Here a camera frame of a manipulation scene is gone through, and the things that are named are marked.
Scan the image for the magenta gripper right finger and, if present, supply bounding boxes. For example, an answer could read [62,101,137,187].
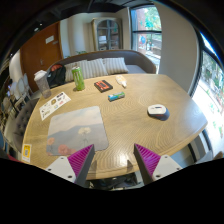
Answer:
[133,143,183,186]

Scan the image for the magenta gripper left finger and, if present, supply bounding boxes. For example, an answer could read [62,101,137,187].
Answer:
[45,143,96,188]

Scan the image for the floral landscape mouse pad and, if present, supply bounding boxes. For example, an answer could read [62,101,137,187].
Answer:
[46,106,109,156]

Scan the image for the yellow sticker card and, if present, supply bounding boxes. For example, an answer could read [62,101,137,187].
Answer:
[22,144,32,162]

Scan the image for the white sticker sheet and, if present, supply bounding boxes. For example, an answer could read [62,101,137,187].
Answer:
[39,92,71,121]

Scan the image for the teal snack bar wrapper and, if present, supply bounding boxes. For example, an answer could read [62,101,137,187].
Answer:
[108,92,125,102]

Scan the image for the grey tufted chair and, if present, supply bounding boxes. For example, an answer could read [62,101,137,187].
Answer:
[7,98,38,151]

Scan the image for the black and red small box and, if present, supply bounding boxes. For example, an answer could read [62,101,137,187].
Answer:
[94,80,113,93]

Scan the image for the white plastic wrapped item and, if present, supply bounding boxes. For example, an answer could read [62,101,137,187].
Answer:
[116,75,127,88]

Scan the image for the green water bottle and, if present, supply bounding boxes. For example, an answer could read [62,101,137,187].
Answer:
[72,66,85,91]

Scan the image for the black and orange backpack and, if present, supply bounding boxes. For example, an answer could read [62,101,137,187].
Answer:
[47,64,66,88]

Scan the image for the clear grey shaker bottle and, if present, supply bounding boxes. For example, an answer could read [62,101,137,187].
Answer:
[34,70,51,98]

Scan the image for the striped cushion left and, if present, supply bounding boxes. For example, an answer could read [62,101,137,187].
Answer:
[65,58,108,82]

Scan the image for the striped cushion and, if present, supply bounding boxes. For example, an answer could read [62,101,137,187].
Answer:
[103,57,128,75]
[65,58,108,82]

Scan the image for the brown curved sofa bench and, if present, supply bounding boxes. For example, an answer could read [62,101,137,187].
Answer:
[47,50,156,76]

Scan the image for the striped cushion right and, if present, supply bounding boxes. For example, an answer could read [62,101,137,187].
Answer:
[103,57,128,75]

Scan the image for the brown wooden door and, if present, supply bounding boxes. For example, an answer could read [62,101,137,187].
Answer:
[20,23,62,92]

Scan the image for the wooden glass-door cabinet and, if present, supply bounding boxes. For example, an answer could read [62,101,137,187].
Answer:
[91,17,123,51]

